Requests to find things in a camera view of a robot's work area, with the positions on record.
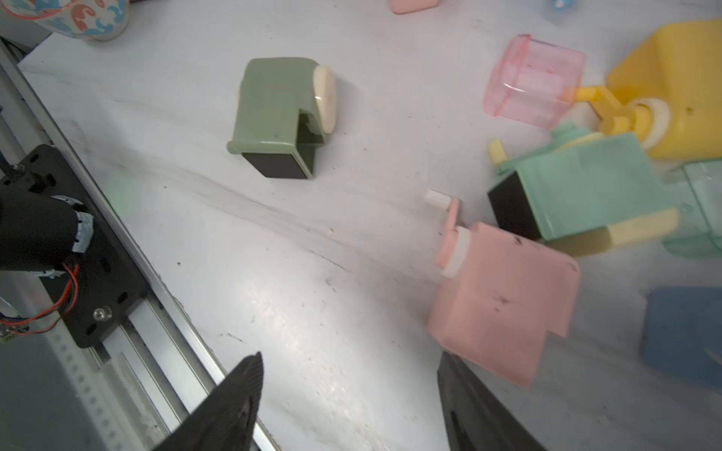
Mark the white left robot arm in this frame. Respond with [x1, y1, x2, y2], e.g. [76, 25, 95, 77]
[1, 187, 94, 274]

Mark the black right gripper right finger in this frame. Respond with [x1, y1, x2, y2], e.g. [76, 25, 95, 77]
[437, 351, 545, 451]

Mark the blue pencil sharpener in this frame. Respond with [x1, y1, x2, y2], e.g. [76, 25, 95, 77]
[639, 287, 721, 390]

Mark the patterned ceramic plate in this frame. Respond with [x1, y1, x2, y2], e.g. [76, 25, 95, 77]
[1, 0, 131, 41]

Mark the mint green pencil sharpener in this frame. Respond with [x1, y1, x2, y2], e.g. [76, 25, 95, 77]
[488, 123, 681, 257]

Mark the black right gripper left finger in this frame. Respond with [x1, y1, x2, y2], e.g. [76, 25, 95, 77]
[155, 353, 264, 451]

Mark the yellow pencil sharpener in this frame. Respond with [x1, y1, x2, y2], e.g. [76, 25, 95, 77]
[575, 19, 721, 162]

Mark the clear mint sharpener tray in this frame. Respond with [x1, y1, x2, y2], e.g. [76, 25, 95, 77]
[662, 159, 721, 259]

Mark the clear pink sharpener tray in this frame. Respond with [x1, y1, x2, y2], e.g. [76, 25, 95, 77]
[482, 34, 587, 130]

